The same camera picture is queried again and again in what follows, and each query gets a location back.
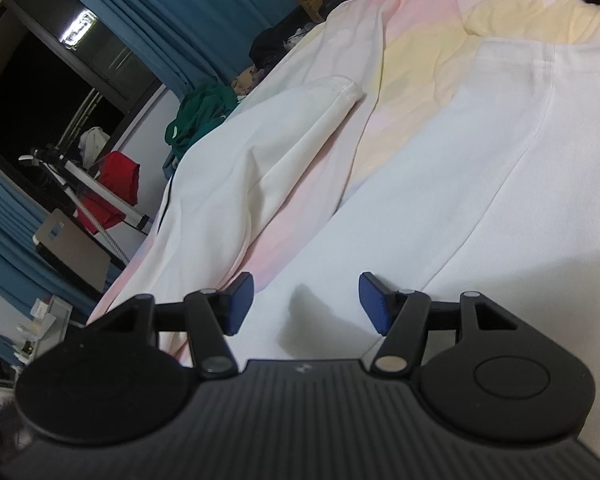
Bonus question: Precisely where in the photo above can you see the tan cloth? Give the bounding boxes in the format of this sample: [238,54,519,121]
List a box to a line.
[232,67,261,96]

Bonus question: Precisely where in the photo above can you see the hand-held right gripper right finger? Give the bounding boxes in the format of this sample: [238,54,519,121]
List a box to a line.
[358,271,526,376]

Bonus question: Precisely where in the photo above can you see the white hanging garment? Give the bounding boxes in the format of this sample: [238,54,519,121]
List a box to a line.
[77,127,108,168]

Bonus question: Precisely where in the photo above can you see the pastel bed blanket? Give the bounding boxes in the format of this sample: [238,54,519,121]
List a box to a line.
[87,0,600,361]

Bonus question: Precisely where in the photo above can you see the green clothes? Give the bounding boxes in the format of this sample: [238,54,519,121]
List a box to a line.
[165,84,241,158]

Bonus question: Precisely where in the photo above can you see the blue curtain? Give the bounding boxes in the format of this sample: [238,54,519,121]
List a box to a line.
[35,0,306,106]
[0,155,126,356]

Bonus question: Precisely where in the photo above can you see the red cloth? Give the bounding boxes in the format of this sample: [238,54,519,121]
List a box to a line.
[75,151,141,233]

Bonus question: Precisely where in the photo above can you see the dark window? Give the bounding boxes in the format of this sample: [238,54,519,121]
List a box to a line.
[0,0,166,171]

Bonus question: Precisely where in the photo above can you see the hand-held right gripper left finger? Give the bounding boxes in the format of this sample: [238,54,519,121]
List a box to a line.
[87,271,255,378]

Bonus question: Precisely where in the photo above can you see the brown cardboard box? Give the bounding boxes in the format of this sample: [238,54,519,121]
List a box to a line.
[32,210,113,293]

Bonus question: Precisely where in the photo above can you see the garment steamer stand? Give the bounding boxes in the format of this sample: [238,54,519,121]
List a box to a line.
[20,145,151,263]

